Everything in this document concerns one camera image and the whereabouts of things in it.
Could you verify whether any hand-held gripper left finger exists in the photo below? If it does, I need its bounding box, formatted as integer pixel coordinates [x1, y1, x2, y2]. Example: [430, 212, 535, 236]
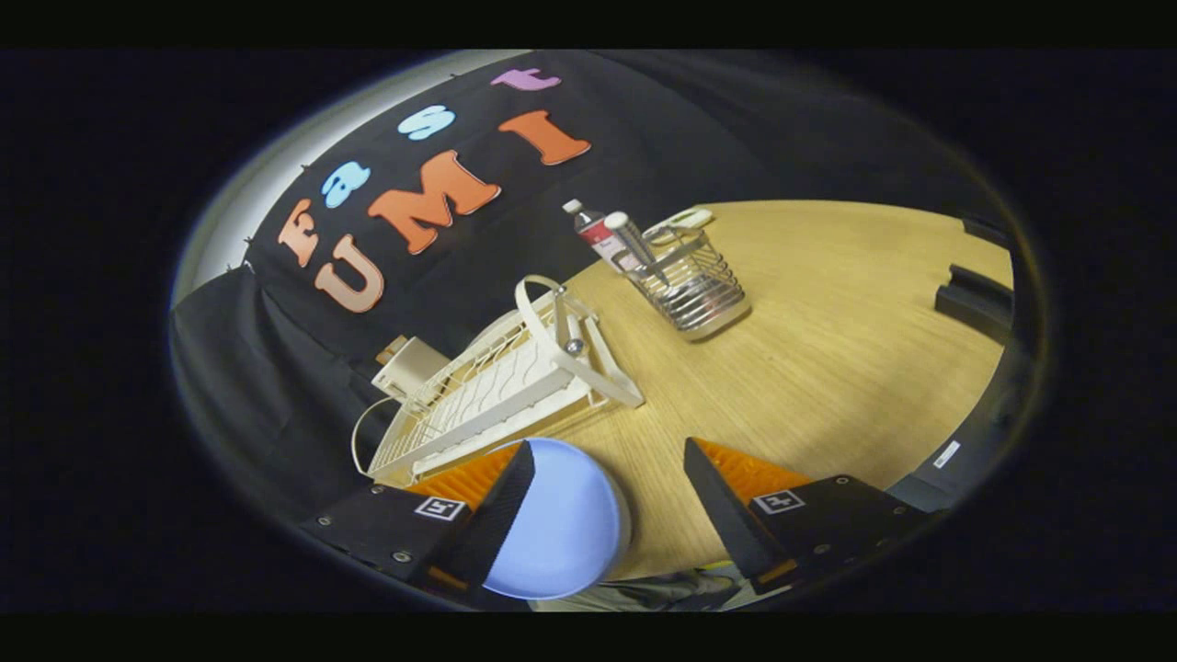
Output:
[299, 440, 536, 603]

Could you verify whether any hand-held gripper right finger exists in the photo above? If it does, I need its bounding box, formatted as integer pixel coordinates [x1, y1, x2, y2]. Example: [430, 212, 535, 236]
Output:
[683, 438, 930, 597]

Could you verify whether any blue plate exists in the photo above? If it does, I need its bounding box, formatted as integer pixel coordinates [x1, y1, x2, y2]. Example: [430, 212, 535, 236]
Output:
[481, 438, 634, 600]

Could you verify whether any white wire dish rack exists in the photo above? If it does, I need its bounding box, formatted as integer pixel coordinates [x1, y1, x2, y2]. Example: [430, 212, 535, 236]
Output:
[352, 274, 646, 486]

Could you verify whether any metal wire basket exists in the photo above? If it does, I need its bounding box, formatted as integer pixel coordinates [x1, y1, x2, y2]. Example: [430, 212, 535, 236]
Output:
[611, 227, 752, 343]

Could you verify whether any white handled spoon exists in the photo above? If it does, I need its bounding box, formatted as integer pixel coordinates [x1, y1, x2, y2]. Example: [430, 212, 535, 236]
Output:
[603, 211, 672, 288]

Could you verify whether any white toaster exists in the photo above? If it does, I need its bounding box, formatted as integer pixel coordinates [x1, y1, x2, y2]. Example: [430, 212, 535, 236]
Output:
[371, 337, 451, 403]

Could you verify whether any black backdrop cloth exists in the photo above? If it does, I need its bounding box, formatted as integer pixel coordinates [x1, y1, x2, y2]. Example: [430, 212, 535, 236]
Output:
[170, 49, 976, 534]

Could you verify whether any clear bottle red label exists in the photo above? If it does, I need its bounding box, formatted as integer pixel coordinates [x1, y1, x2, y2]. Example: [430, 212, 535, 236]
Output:
[563, 199, 635, 274]

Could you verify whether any white compartment tray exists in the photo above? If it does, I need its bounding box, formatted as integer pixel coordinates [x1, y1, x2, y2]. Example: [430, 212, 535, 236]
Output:
[644, 209, 715, 245]

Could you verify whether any black chair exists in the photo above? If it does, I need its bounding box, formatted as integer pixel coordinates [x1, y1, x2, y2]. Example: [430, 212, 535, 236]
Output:
[935, 264, 1014, 346]

